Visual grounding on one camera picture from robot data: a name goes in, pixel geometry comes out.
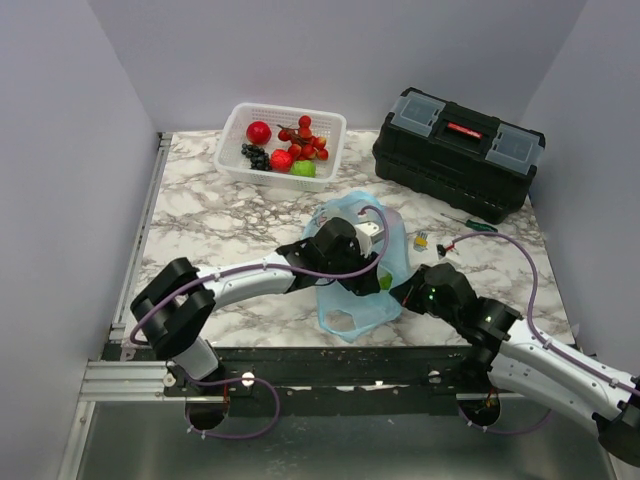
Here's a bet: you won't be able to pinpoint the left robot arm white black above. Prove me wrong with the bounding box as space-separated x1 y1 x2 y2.
130 217 389 395

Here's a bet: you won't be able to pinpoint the white plastic basket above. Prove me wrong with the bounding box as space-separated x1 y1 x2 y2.
213 102 347 192

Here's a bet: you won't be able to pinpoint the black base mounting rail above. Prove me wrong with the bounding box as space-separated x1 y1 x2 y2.
164 346 501 425

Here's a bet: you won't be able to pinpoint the black plastic toolbox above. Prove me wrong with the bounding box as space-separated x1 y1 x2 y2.
372 87 546 225

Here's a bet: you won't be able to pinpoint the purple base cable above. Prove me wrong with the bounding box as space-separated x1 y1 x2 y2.
462 387 554 435
185 377 280 441

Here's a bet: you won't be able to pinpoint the red fake peach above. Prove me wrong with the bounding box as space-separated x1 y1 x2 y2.
270 149 294 173

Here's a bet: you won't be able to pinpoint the aluminium frame profile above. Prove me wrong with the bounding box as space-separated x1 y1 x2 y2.
79 361 167 402

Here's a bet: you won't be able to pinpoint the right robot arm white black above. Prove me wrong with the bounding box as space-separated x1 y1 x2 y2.
390 263 639 466

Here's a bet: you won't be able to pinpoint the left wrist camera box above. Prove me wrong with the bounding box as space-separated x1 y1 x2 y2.
354 221 388 256

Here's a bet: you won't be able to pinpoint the green fake leafy fruit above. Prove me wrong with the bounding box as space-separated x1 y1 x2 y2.
379 273 393 290

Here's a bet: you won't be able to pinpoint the green handled screwdriver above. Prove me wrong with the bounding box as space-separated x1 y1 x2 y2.
442 213 498 233

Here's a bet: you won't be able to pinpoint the hex key set yellow holder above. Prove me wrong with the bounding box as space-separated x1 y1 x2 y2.
413 231 429 251

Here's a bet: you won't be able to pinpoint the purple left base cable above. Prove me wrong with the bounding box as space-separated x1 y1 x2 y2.
185 377 280 441

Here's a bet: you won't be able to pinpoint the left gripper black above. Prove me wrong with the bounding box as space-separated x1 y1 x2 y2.
321 240 380 297

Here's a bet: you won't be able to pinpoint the light blue plastic bag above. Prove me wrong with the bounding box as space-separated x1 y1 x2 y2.
302 191 412 342

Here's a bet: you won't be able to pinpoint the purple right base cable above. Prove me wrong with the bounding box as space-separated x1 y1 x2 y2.
462 387 554 435

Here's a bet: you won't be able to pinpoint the red fake cherry bunch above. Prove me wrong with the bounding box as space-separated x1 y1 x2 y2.
278 115 329 161

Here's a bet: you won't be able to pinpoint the dark purple fake grapes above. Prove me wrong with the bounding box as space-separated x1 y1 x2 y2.
241 143 272 171

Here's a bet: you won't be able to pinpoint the red fake apple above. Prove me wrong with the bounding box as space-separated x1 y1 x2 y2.
246 121 272 146

